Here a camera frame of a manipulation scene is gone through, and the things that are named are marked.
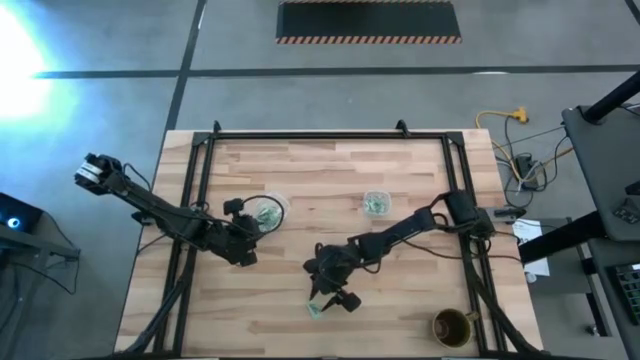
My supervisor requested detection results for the grey desk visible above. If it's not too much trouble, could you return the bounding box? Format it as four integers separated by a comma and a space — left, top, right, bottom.
560, 102, 640, 360

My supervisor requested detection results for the black pole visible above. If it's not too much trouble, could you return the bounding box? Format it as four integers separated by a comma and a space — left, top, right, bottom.
582, 69, 640, 125

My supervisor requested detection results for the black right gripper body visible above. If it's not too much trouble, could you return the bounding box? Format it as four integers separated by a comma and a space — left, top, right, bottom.
319, 244, 365, 314

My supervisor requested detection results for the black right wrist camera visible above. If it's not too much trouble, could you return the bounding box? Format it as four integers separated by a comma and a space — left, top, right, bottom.
301, 254, 326, 277

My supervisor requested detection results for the black hazard-striped floor mat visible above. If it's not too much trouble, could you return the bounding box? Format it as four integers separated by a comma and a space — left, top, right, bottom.
274, 0, 462, 45

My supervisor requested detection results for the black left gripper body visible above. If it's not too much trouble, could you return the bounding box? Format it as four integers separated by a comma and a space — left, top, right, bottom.
214, 214, 264, 268

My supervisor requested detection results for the black aluminium table frame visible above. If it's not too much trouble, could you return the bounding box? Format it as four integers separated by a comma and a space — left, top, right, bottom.
115, 118, 546, 360

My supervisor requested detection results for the black box with blue light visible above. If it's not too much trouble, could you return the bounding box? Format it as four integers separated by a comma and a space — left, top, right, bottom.
0, 192, 44, 234

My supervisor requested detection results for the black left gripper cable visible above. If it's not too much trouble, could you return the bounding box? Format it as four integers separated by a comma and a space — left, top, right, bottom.
241, 194, 286, 235

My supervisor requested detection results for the dark metal stand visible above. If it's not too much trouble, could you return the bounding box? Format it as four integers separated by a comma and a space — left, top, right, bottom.
0, 219, 82, 296

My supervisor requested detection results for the large clear plastic container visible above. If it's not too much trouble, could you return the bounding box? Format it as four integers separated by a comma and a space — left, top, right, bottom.
252, 191, 292, 234

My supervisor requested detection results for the yellow extension cord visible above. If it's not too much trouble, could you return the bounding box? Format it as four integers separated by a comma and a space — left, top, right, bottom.
474, 105, 575, 184

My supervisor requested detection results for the black keyboard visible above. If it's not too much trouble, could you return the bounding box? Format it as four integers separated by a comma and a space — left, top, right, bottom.
607, 262, 640, 326

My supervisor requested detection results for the black desk controller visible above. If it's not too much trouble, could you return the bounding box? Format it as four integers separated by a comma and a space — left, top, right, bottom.
612, 197, 640, 226

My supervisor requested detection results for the small clear plastic container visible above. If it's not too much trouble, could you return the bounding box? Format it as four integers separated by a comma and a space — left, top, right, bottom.
362, 188, 392, 219

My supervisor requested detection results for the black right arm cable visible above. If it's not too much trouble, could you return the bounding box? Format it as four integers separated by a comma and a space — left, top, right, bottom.
394, 234, 524, 264

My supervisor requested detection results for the black metal strut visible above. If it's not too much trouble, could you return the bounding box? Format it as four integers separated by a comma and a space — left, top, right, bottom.
518, 214, 609, 265

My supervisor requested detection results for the black power strip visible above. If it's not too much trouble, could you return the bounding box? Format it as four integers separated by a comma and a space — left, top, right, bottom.
514, 153, 540, 190

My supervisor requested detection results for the brown ceramic mug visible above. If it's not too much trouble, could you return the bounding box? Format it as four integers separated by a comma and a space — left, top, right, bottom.
431, 307, 480, 350

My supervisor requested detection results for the white paper sheet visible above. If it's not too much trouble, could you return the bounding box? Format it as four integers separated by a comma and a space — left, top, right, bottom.
512, 218, 544, 246
522, 257, 551, 279

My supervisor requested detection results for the black floor cable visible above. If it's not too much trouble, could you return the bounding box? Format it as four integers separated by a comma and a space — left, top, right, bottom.
494, 117, 576, 201

